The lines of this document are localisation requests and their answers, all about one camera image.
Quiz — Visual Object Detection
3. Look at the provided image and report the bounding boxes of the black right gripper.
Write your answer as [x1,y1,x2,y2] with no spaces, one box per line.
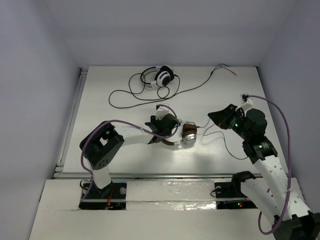
[207,103,251,141]

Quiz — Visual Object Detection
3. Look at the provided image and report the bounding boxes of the brown silver headphones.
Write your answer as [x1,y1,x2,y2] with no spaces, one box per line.
[161,119,198,146]

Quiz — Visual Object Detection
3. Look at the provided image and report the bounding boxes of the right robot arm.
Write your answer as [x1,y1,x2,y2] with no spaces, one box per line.
[208,104,320,240]

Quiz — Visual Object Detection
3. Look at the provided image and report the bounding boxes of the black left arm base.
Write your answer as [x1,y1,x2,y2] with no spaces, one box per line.
[78,179,127,210]

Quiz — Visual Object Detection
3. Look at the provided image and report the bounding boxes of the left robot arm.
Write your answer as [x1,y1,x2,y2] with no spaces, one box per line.
[79,113,180,197]

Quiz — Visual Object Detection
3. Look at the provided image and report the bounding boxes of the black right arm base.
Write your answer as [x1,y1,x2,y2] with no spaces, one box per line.
[210,171,257,210]

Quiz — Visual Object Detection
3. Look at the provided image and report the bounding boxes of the white black headphones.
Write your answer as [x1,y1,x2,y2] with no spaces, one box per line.
[140,65,175,88]

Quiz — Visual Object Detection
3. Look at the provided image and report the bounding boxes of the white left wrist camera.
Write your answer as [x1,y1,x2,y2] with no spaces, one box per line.
[155,104,169,120]

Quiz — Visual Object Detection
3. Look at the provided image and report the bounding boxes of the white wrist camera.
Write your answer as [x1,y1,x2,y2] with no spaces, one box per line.
[155,104,169,120]
[235,93,253,112]

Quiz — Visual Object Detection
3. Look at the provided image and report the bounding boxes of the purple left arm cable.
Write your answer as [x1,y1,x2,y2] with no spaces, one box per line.
[79,104,181,191]

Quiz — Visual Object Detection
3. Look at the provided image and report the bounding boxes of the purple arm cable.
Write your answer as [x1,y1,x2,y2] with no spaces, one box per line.
[79,104,181,191]
[246,94,292,236]

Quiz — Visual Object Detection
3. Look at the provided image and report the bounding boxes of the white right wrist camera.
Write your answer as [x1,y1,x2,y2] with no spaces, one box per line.
[235,93,253,112]

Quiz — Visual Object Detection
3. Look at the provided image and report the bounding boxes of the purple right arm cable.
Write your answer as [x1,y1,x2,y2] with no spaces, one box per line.
[246,94,292,236]

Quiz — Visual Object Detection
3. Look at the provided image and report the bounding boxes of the aluminium rail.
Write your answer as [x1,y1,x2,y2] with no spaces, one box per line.
[52,172,233,179]

